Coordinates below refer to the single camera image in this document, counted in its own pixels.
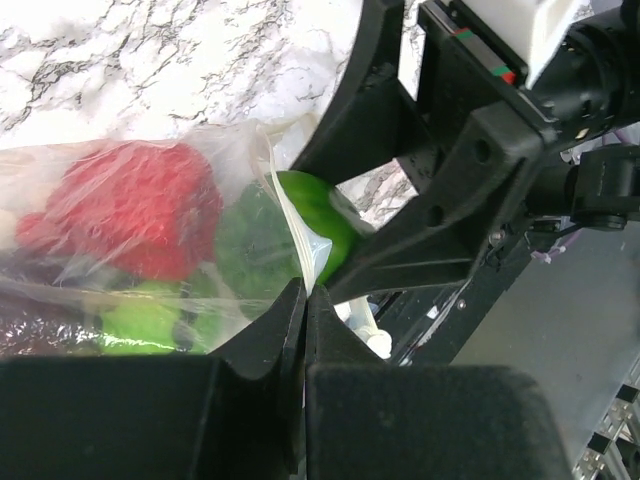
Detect green watermelon toy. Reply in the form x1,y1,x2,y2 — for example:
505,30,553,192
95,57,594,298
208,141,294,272
99,273,221,355

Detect aluminium extrusion rail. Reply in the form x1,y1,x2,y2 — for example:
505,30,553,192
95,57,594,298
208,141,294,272
573,360,639,480

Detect clear zip top bag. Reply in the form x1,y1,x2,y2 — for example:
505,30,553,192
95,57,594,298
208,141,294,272
0,112,394,359

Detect red bell pepper toy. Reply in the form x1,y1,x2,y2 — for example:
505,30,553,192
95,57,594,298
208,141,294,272
16,141,223,281

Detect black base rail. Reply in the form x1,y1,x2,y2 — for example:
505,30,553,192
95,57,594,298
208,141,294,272
369,219,546,369

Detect purple mangosteen toy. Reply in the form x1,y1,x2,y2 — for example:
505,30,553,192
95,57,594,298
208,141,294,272
1,254,100,357

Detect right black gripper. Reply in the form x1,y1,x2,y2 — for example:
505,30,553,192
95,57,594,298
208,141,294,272
293,1,625,303

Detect green bell pepper toy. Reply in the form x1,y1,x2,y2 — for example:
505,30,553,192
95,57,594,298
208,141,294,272
214,170,372,300

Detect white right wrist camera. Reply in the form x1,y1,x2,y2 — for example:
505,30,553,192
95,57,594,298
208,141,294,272
464,0,586,89

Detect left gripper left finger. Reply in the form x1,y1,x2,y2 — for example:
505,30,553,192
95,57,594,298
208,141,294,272
1,279,306,479

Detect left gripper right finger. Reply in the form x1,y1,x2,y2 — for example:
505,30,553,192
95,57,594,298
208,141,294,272
306,287,572,479

